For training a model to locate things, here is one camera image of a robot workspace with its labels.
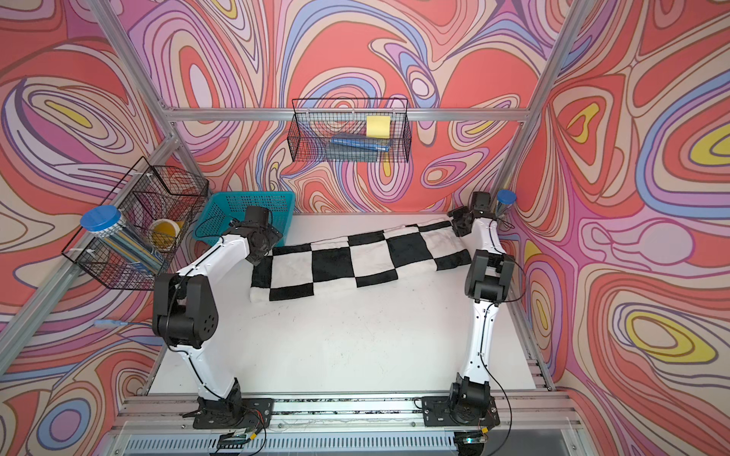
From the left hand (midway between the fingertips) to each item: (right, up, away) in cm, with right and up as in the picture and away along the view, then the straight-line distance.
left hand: (273, 241), depth 97 cm
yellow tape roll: (-19, +2, -25) cm, 32 cm away
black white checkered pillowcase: (+29, -7, +9) cm, 31 cm away
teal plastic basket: (-27, +13, +18) cm, 35 cm away
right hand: (+65, +8, +14) cm, 67 cm away
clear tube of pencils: (+83, +15, +5) cm, 84 cm away
